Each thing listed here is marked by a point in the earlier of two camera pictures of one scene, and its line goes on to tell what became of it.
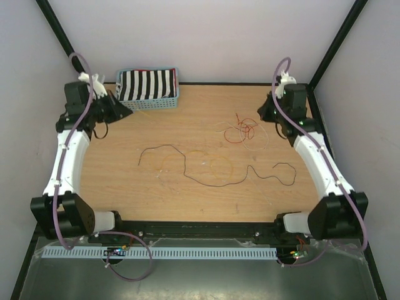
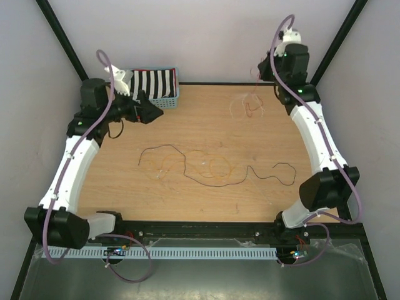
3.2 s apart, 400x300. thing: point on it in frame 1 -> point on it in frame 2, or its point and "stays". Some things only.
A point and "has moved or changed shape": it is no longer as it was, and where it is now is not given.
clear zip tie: [270, 203] stays
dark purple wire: [245, 177] stays
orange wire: [143, 112] has moved or changed shape
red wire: [250, 127] -> [262, 105]
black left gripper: [119, 110] -> [146, 114]
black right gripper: [263, 110] -> [264, 66]
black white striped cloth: [137, 84] stays
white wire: [240, 133] -> [258, 101]
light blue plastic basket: [163, 103] stays
